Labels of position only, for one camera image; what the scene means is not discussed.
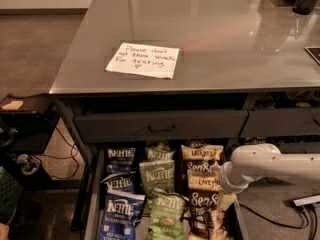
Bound white handwritten paper note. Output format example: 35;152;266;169
105;43;179;79

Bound black power cable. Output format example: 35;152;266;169
239;202;318;240

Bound blue kettle chip bag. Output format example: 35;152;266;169
101;172;136;193
104;147;136;174
98;189;145;240

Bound top right dark drawer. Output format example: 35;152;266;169
241;108;320;138

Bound brown sea salt chip bag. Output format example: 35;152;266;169
187;170;236;240
181;145;224;180

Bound front blue Kettle chip bag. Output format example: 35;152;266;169
98;189;145;240

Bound grey power strip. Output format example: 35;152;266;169
292;195;320;207

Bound rear blue Kettle chip bag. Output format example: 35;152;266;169
104;147;136;174

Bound middle green Kettle chip bag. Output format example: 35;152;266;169
139;160;175;215

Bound rear green Kettle chip bag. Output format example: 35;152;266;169
145;141;176;161

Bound front green Kettle chip bag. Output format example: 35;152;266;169
146;188;187;240

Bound top left dark drawer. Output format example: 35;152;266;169
74;110;248;143

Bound black side cart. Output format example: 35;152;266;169
0;94;60;189

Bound black framed card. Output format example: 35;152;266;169
305;47;320;65

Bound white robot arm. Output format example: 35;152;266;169
219;144;320;194

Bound open middle drawer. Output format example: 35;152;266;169
84;147;249;240

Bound middle blue Kettle chip bag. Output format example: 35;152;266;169
101;172;136;193

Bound green plastic crate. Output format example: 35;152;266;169
0;167;23;218

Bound green kettle chip bag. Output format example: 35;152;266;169
146;188;187;240
139;160;175;215
145;141;176;161

